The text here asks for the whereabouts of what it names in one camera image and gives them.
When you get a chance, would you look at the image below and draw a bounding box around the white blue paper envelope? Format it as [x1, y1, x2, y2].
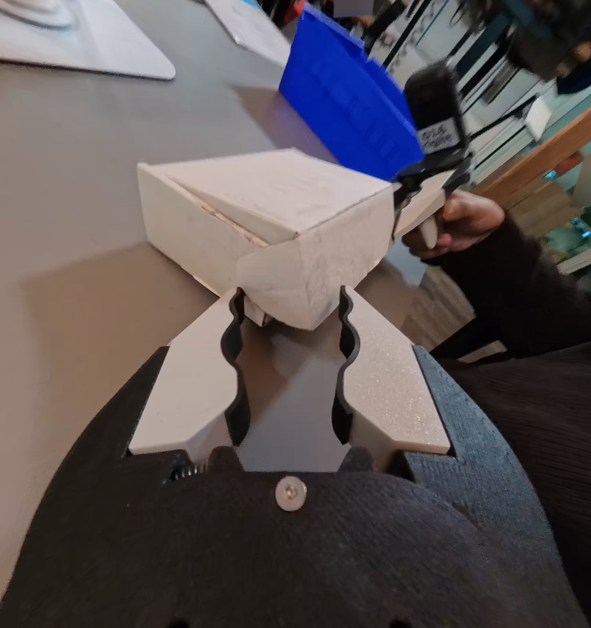
[204, 0, 291, 67]

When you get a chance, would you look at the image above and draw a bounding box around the person's right forearm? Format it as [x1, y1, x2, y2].
[423, 211, 591, 360]

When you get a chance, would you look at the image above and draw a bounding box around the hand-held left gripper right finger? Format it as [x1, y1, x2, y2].
[332, 286, 452, 455]

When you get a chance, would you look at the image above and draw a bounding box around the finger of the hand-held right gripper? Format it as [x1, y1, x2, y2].
[393, 169, 455, 249]

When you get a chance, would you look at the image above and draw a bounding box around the person's right hand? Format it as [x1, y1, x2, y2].
[403, 190, 505, 261]

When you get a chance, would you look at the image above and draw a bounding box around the blue plastic bin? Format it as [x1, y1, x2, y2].
[279, 6, 426, 181]

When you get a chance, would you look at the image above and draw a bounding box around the grey desk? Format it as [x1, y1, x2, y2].
[0, 0, 475, 614]

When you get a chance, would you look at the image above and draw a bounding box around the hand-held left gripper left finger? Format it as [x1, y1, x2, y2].
[128, 287, 252, 455]

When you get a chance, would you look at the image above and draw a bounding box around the white cardboard mailer box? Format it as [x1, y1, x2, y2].
[137, 148, 404, 330]

